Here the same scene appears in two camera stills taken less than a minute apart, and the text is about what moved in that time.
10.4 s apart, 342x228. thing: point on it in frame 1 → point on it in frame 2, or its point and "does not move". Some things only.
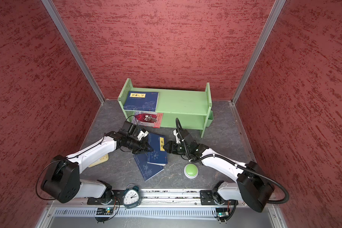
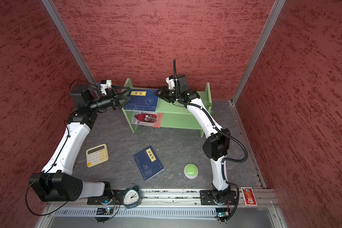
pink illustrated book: x=148 y=119 does not move
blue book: x=147 y=170 does not move
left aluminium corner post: x=73 y=46 does not move
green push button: x=191 y=171 does not move
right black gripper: x=171 y=147 → x=164 y=94
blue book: x=159 y=155 → x=142 y=100
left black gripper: x=141 y=149 → x=114 y=87
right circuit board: x=222 y=213 does not move
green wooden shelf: x=191 y=107 does not move
